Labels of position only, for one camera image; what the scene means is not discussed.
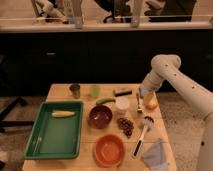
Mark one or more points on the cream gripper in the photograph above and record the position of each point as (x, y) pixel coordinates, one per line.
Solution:
(148, 96)

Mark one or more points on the wooden felt eraser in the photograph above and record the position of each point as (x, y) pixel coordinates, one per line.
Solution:
(122, 92)

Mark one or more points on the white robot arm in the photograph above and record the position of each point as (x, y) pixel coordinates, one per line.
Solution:
(166, 67)

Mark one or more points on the peach fruit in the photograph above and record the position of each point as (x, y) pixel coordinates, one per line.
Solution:
(152, 105)

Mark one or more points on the silver fork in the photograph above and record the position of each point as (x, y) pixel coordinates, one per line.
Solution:
(139, 109)

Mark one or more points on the white cup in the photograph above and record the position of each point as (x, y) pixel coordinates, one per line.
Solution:
(122, 105)

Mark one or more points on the brown grape bunch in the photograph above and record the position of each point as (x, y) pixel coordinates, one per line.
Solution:
(126, 126)

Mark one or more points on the green cucumber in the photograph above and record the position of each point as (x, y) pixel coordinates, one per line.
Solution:
(105, 100)

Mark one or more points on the maroon bowl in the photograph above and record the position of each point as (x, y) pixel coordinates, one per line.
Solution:
(99, 117)

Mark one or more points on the green plastic cup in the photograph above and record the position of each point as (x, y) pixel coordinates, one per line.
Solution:
(94, 91)

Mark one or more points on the grey folded cloth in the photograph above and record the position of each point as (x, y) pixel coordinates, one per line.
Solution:
(155, 157)

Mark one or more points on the orange bowl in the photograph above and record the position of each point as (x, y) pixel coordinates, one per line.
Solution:
(108, 151)

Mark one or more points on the dark metal cup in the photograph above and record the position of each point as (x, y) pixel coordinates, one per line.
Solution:
(75, 90)

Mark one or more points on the yellow corn cob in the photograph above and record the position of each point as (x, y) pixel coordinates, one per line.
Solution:
(62, 114)

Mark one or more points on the green plastic tray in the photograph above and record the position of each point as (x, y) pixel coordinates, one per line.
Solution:
(55, 138)

